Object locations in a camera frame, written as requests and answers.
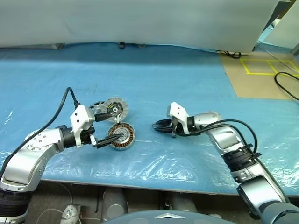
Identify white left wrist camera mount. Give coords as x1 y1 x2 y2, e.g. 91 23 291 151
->
70 105 96 148

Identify white speckled object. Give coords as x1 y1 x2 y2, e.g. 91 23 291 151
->
60 203 83 224

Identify grey finned motor lid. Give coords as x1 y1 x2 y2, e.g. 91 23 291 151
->
102 97 129 124

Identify white upright panel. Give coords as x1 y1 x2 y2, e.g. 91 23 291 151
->
263 0 299 56

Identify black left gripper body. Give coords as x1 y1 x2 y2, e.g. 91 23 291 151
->
80 126 99 148

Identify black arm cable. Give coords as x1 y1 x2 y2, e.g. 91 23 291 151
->
0 87 81 179
174 119 262 161

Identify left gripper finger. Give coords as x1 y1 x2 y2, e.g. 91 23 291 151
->
95 133 125 149
94 112 115 122

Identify black looped floor cable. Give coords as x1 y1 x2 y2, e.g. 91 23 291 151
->
274 71 299 102

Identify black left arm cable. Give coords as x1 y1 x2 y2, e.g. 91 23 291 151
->
0 87 81 179

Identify white backdrop sheet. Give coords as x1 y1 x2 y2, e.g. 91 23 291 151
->
0 0 281 53

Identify brown cardboard sheet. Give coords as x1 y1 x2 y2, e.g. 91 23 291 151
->
218 51 299 101

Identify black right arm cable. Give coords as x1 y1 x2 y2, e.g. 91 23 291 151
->
174 119 262 161

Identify blue plastic table cover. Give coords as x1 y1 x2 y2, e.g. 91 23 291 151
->
0 42 299 197

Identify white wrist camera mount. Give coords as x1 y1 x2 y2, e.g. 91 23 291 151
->
70 105 96 148
166 102 190 135

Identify grey rounded cylinder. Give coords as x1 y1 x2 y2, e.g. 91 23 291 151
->
167 193 199 213
102 186 128 220

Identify grey motor housing copper windings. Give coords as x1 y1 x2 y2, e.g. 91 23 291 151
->
107 123 136 152

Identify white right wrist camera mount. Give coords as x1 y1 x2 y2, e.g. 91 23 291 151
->
166 102 190 135

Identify black tangled cable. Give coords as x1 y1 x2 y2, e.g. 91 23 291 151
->
221 50 242 59

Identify grey robot torso silver emblem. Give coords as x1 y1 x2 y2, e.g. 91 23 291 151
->
100 210 225 224

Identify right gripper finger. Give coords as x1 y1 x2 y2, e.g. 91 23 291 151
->
152 125 173 134
152 119 173 127

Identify yellow tape outline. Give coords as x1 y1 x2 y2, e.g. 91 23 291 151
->
240 58 299 76

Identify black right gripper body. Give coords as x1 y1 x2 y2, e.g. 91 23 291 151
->
171 116 187 139

